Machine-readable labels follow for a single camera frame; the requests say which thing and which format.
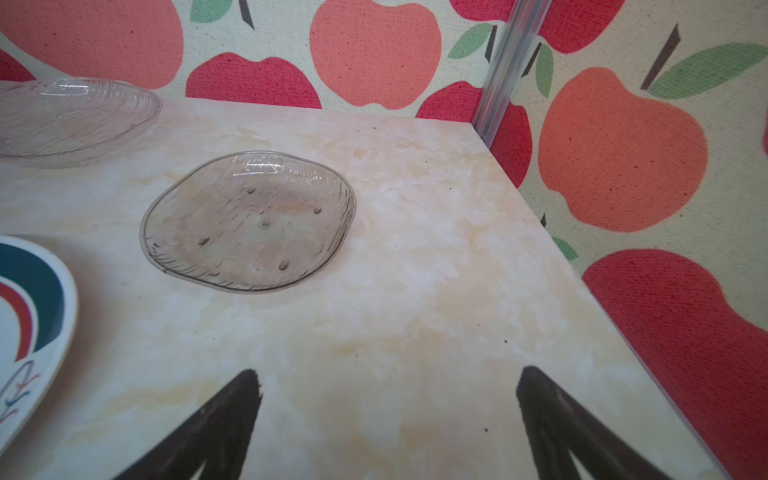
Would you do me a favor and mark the green red rimmed white plate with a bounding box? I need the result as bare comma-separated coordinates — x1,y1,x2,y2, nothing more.
1,235,79,451

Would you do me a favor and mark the clear ribbed glass plate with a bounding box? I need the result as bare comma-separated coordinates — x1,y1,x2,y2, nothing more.
1,78,163,169

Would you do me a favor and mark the smoky glass dotted plate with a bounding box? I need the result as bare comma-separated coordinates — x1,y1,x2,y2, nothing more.
140,150,357,294

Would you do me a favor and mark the right aluminium corner post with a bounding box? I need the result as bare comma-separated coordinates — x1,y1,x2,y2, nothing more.
472,0,551,148

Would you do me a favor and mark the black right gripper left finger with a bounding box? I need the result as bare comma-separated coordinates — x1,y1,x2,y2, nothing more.
117,369,262,479

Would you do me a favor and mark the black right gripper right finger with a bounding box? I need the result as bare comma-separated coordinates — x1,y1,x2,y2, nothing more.
516,366,668,479

